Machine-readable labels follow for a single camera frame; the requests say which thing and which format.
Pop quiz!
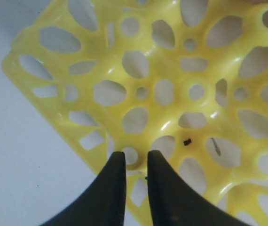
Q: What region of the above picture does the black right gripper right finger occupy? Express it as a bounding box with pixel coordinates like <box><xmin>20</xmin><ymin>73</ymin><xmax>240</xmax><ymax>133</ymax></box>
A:
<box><xmin>147</xmin><ymin>150</ymin><xmax>245</xmax><ymax>226</ymax></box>

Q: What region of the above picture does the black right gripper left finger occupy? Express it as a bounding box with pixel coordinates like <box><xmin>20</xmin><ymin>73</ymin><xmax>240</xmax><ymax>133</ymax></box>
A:
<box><xmin>43</xmin><ymin>152</ymin><xmax>126</xmax><ymax>226</ymax></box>

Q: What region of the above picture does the yellow plastic egg tray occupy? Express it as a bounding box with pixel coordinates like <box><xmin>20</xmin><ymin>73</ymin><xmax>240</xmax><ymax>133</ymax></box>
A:
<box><xmin>2</xmin><ymin>0</ymin><xmax>268</xmax><ymax>226</ymax></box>

